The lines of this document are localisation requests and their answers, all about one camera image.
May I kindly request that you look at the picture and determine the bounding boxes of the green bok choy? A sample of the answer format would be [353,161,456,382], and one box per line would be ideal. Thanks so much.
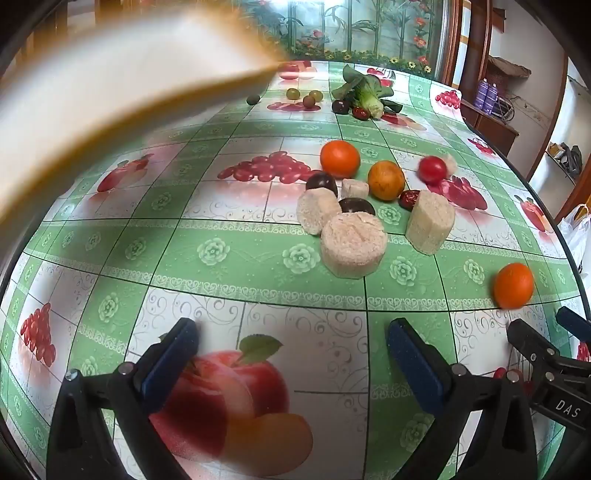
[330,65,402,119]

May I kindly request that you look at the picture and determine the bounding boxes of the orange mandarin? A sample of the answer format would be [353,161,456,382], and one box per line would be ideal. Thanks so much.
[492,263,535,309]
[368,160,406,201]
[320,140,361,179]

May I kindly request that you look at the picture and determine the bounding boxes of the bamboo flower wall mural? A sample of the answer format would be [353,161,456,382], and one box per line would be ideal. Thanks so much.
[238,0,458,78]

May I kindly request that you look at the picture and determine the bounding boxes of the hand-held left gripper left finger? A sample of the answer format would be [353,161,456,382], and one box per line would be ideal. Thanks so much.
[46,318,200,480]

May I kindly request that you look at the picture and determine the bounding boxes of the fruit print green tablecloth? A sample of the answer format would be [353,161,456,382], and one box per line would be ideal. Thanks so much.
[0,60,588,480]

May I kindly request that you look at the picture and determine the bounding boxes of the low wooden cabinet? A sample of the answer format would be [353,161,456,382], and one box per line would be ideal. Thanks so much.
[461,99,520,158]

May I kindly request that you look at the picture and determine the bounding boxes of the dark tools on shelf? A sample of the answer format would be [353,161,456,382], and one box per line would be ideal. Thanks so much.
[547,142,583,175]

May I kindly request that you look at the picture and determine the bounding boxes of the red tomato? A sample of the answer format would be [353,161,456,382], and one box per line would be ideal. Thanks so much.
[418,156,448,184]

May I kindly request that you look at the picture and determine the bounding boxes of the rice cake piece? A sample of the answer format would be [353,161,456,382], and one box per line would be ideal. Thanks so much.
[405,190,456,256]
[296,188,342,235]

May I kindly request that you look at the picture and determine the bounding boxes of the white plastic bag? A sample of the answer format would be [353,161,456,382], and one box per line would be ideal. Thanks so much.
[558,203,591,274]

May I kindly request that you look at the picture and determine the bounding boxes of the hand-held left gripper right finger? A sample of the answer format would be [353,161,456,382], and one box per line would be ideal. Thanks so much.
[386,318,539,480]

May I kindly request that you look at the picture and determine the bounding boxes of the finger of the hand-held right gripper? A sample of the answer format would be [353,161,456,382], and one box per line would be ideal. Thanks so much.
[506,318,561,372]
[555,306,591,343]

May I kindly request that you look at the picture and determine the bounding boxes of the brown woven basket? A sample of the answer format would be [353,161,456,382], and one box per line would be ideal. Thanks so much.
[487,55,532,82]

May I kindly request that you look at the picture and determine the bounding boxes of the round rice cake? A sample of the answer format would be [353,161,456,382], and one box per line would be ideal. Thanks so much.
[320,212,389,279]

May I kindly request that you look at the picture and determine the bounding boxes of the white foam box yellow rim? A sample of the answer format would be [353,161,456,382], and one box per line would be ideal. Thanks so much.
[0,0,293,228]

